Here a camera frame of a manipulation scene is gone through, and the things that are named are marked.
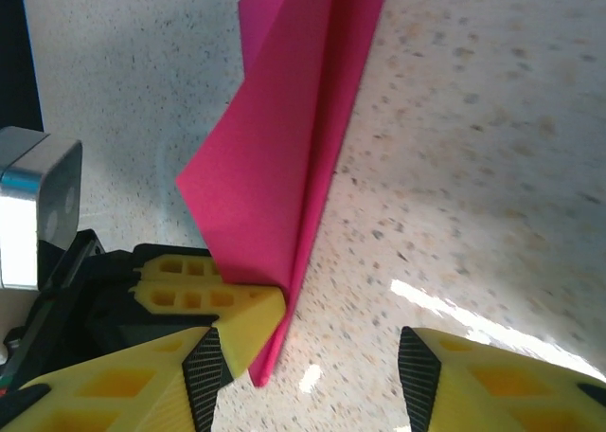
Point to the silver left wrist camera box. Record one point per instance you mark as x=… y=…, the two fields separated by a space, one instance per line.
x=28 y=190

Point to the pink paper sheet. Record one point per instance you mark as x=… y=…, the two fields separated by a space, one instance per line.
x=284 y=143

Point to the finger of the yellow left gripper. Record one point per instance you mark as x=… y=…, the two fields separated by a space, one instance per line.
x=255 y=323
x=180 y=268

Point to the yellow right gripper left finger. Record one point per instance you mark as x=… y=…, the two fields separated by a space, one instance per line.
x=142 y=394

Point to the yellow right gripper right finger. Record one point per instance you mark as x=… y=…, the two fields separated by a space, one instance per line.
x=497 y=394

